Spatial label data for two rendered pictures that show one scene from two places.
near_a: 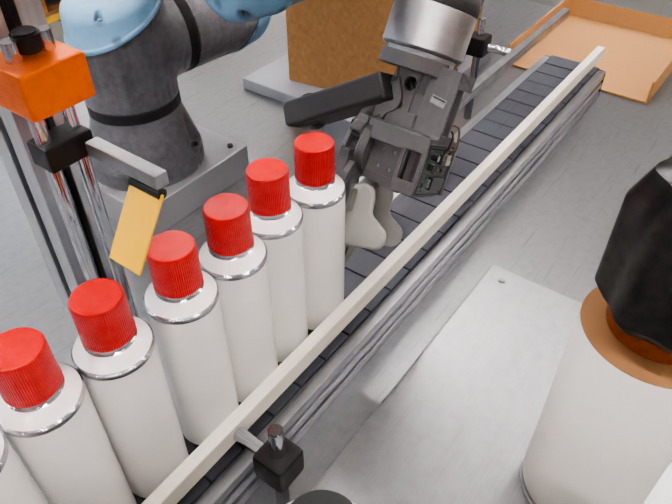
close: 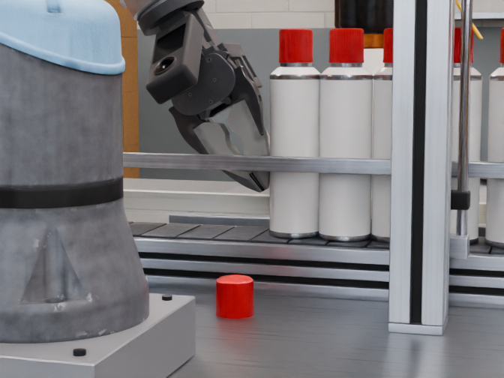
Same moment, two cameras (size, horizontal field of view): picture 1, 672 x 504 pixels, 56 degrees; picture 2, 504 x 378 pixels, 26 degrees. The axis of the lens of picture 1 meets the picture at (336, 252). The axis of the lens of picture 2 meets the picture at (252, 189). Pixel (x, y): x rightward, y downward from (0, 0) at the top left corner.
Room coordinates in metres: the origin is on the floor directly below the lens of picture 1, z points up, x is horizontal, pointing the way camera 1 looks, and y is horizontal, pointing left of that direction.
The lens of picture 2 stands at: (0.85, 1.02, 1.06)
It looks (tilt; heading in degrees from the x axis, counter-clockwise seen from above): 7 degrees down; 250
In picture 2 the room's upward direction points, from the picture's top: straight up
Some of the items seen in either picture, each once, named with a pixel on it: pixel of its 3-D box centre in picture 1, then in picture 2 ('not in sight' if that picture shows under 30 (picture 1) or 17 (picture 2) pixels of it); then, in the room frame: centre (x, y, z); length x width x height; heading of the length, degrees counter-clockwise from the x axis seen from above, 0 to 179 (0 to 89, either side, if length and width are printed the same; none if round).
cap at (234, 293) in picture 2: not in sight; (235, 295); (0.54, 0.12, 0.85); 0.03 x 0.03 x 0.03
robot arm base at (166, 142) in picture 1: (140, 126); (41, 246); (0.73, 0.26, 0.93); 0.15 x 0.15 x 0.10
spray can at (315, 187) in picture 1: (316, 238); (295, 133); (0.44, 0.02, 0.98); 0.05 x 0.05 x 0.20
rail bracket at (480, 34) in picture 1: (487, 74); not in sight; (0.91, -0.23, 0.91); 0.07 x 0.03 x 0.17; 54
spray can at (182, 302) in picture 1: (193, 346); (453, 136); (0.31, 0.11, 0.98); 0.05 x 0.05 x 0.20
